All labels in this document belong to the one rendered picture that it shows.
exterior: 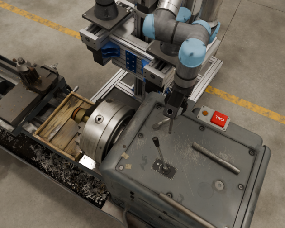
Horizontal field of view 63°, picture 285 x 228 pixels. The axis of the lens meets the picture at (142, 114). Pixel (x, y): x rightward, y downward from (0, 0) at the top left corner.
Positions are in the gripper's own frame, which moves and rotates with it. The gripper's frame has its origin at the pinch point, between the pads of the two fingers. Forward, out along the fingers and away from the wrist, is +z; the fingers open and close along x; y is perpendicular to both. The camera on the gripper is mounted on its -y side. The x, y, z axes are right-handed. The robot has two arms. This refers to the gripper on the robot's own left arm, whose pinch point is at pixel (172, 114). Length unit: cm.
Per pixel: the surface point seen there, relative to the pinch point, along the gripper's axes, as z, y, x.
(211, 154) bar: 2.8, -7.4, -20.6
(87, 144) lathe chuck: 13.8, -24.9, 27.5
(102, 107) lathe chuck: 6.8, -8.9, 29.7
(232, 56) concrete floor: 129, 193, -14
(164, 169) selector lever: 4.0, -21.2, -7.3
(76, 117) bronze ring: 19.5, -14.7, 43.2
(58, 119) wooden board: 42, -13, 64
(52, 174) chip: 75, -38, 59
